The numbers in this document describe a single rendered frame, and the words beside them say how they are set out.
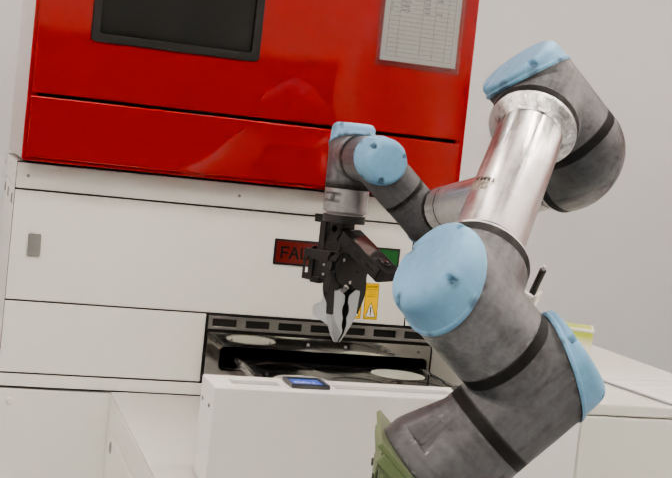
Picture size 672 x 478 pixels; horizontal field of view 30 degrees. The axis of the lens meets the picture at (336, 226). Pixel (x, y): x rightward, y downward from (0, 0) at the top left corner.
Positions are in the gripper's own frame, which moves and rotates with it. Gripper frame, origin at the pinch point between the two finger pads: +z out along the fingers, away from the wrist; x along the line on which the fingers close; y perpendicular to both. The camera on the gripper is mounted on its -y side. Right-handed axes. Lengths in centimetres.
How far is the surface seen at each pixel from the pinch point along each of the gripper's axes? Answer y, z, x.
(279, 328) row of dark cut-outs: 26.3, 3.6, -11.0
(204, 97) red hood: 31.3, -37.5, 8.5
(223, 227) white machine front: 32.3, -14.4, 0.1
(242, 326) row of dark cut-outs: 29.4, 3.6, -4.5
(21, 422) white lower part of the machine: 48, 23, 29
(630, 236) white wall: 79, -14, -220
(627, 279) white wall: 79, 1, -220
